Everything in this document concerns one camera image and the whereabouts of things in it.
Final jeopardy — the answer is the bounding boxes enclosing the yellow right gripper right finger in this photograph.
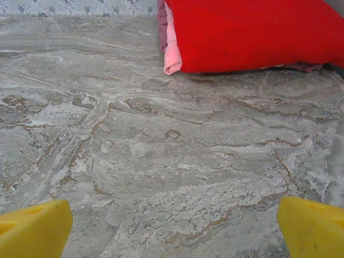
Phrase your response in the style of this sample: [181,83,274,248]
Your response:
[276,196,344,258]

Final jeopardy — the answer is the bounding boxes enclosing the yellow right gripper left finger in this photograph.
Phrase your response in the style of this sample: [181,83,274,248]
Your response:
[0,199,73,258]

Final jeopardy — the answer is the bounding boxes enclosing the red folded t-shirt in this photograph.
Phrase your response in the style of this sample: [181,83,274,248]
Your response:
[163,0,344,74]

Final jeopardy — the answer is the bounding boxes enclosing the pink folded t-shirt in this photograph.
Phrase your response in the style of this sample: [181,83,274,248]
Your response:
[163,2,183,76]

